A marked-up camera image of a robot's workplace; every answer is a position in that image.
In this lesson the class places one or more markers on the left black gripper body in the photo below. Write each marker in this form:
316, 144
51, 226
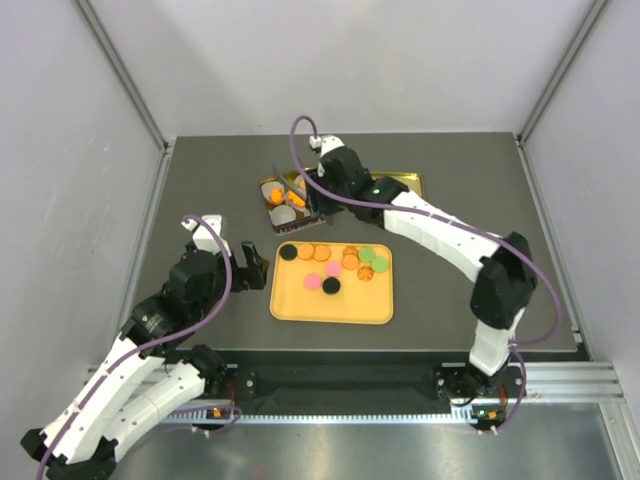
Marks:
243, 278

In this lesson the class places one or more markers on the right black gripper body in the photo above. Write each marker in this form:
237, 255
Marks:
324, 203

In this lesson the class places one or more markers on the orange fish shaped cookie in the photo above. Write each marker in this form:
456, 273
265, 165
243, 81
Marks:
296, 200

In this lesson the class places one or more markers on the black sandwich cookie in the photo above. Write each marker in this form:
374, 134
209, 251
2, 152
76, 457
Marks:
331, 286

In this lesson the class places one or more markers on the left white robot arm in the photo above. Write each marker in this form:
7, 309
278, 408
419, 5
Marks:
145, 376

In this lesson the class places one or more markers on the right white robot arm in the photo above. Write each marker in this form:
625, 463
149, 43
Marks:
503, 282

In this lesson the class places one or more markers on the black sandwich cookie corner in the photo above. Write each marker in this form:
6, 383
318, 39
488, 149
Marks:
288, 252

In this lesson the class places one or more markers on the white paper cup back right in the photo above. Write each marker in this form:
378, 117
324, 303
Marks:
300, 182

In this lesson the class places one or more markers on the white paper cup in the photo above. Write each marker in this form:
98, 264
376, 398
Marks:
282, 214
267, 187
300, 182
292, 206

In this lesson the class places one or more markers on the white paper cup centre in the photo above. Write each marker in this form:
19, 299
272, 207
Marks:
292, 206

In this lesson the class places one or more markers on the white paper cup front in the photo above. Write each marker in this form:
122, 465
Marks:
282, 214

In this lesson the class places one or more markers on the tan round patterned biscuit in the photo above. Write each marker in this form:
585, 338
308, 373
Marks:
305, 251

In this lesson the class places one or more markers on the pink sandwich cookie lower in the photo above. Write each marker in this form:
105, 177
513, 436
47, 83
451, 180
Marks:
313, 282

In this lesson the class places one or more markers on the pink sandwich cookie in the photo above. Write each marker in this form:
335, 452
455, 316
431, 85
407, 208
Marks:
333, 268
313, 282

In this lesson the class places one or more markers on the decorated cookie tin box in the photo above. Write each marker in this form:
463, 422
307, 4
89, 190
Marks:
305, 219

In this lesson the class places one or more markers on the tan round biscuit behind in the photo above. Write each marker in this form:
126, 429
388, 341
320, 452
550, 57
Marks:
322, 253

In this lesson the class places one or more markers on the white paper cup back left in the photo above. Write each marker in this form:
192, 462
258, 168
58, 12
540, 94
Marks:
267, 187

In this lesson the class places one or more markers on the gold tin lid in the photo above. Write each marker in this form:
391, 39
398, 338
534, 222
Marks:
411, 179

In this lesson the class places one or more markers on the orange swirl cookie upper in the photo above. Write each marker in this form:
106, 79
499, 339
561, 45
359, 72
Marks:
351, 251

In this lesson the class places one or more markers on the orange swirl cookie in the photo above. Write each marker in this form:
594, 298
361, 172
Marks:
365, 273
351, 251

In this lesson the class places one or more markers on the pink sandwich cookie upper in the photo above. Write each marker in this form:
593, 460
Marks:
333, 268

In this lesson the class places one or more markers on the green cookie upper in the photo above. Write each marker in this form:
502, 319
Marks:
367, 254

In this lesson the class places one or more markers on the green cookie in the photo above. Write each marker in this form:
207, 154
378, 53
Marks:
379, 264
367, 254

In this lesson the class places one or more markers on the green cookie right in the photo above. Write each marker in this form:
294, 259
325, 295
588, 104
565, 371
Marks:
379, 264

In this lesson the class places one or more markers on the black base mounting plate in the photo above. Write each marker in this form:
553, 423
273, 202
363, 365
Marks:
357, 381

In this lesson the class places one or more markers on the orange swirl cookie right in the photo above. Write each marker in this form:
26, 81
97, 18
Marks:
365, 273

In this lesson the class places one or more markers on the yellow plastic tray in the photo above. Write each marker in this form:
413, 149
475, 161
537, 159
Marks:
358, 302

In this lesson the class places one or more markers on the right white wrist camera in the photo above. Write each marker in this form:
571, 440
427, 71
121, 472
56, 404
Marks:
323, 145

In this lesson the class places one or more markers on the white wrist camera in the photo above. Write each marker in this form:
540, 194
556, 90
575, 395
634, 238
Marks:
209, 237
323, 145

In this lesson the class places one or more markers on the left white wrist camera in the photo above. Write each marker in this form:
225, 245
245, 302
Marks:
209, 237

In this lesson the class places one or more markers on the aluminium frame rail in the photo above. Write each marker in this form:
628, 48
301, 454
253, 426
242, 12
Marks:
543, 382

